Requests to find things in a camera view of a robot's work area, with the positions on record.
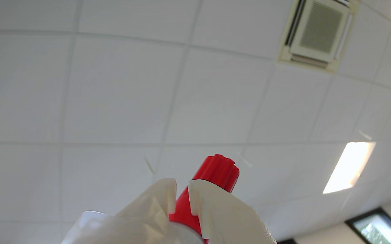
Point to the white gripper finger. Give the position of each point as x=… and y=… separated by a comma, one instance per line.
x=137, y=220
x=226, y=220

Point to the red marker cap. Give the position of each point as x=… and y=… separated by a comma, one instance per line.
x=215, y=171

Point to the rectangular ceiling light panel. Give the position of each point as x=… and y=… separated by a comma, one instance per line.
x=349, y=166

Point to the black framed window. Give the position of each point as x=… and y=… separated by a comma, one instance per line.
x=376, y=228

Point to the ceiling air conditioner vent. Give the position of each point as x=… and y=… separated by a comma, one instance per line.
x=319, y=30

